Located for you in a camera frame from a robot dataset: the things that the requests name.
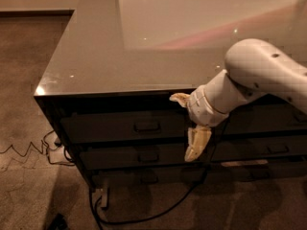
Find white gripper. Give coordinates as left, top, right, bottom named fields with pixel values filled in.
left=169, top=85, right=229, bottom=162

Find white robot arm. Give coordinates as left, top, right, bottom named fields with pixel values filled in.
left=170, top=38, right=307, bottom=162

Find dark glossy drawer cabinet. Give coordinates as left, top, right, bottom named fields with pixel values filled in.
left=35, top=0, right=306, bottom=189

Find dark baseboard strip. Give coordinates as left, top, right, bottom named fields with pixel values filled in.
left=0, top=10, right=74, bottom=18

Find thick black floor cable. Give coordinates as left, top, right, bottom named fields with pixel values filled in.
left=88, top=118, right=232, bottom=226

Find thin zigzag black cable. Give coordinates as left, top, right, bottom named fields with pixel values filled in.
left=0, top=129, right=75, bottom=167

